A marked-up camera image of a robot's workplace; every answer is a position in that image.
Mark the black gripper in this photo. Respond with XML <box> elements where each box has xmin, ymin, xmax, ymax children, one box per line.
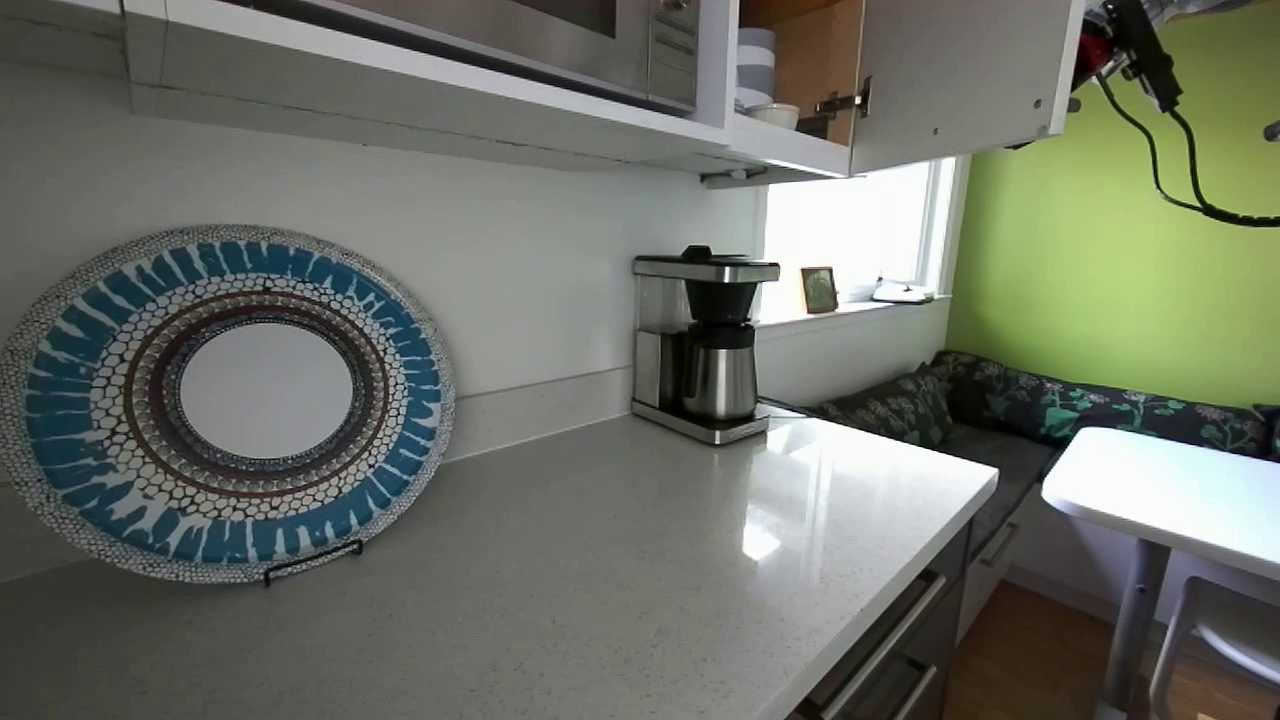
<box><xmin>1067</xmin><ymin>0</ymin><xmax>1130</xmax><ymax>97</ymax></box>

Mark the white cabinet door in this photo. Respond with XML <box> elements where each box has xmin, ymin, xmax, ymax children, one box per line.
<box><xmin>843</xmin><ymin>0</ymin><xmax>1091</xmax><ymax>179</ymax></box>

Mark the metal cabinet hinge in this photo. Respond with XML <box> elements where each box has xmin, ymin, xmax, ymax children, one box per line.
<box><xmin>817</xmin><ymin>79</ymin><xmax>878</xmax><ymax>132</ymax></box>

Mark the dark drawer cabinet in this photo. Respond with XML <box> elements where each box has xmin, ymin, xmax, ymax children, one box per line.
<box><xmin>787</xmin><ymin>509</ymin><xmax>990</xmax><ymax>720</ymax></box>

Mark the white bowl with lid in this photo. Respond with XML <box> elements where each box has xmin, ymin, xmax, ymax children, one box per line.
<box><xmin>865</xmin><ymin>271</ymin><xmax>942</xmax><ymax>308</ymax></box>

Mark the stack of white bowls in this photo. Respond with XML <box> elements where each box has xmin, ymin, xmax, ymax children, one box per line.
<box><xmin>731</xmin><ymin>25</ymin><xmax>803</xmax><ymax>136</ymax></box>

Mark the green patterned bench cushion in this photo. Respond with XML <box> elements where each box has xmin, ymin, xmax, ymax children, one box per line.
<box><xmin>928</xmin><ymin>344</ymin><xmax>1280</xmax><ymax>465</ymax></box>

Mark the dark patterned cushion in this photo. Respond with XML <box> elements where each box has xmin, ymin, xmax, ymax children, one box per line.
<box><xmin>811</xmin><ymin>363</ymin><xmax>960</xmax><ymax>453</ymax></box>

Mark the white dining table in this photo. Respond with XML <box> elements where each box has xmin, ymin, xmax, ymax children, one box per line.
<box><xmin>1037</xmin><ymin>425</ymin><xmax>1280</xmax><ymax>720</ymax></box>

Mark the black silver coffee maker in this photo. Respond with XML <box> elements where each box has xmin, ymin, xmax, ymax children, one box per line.
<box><xmin>627</xmin><ymin>239</ymin><xmax>786</xmax><ymax>453</ymax></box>

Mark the steel coffee carafe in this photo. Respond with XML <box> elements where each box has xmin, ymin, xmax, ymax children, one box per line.
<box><xmin>661</xmin><ymin>319</ymin><xmax>766</xmax><ymax>430</ymax></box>

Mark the stainless steel microwave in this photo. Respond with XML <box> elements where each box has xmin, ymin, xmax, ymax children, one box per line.
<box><xmin>229</xmin><ymin>0</ymin><xmax>704</xmax><ymax>123</ymax></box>

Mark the white chair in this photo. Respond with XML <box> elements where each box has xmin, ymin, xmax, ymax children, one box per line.
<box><xmin>1139</xmin><ymin>571</ymin><xmax>1280</xmax><ymax>720</ymax></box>

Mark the blue white decorative plate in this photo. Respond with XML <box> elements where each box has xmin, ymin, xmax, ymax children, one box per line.
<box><xmin>0</xmin><ymin>221</ymin><xmax>461</xmax><ymax>588</ymax></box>

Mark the thin black camera cable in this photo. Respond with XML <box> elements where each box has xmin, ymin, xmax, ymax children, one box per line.
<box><xmin>1091</xmin><ymin>74</ymin><xmax>1280</xmax><ymax>231</ymax></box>

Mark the small picture frame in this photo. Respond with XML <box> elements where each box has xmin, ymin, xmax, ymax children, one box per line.
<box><xmin>797</xmin><ymin>265</ymin><xmax>843</xmax><ymax>319</ymax></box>

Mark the white bench drawer handle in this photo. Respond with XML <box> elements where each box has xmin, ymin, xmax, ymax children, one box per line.
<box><xmin>978</xmin><ymin>516</ymin><xmax>1019</xmax><ymax>571</ymax></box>

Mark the long silver drawer handle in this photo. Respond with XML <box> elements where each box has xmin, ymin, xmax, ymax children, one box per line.
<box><xmin>808</xmin><ymin>571</ymin><xmax>953</xmax><ymax>720</ymax></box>

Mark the short silver drawer handle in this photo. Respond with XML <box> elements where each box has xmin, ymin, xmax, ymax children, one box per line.
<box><xmin>890</xmin><ymin>658</ymin><xmax>946</xmax><ymax>720</ymax></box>

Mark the white wall cabinet body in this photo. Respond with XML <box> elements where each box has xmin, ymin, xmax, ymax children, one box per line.
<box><xmin>0</xmin><ymin>0</ymin><xmax>861</xmax><ymax>188</ymax></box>

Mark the black wire plate stand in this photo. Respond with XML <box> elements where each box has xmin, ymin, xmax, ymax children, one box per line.
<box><xmin>256</xmin><ymin>533</ymin><xmax>368</xmax><ymax>590</ymax></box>

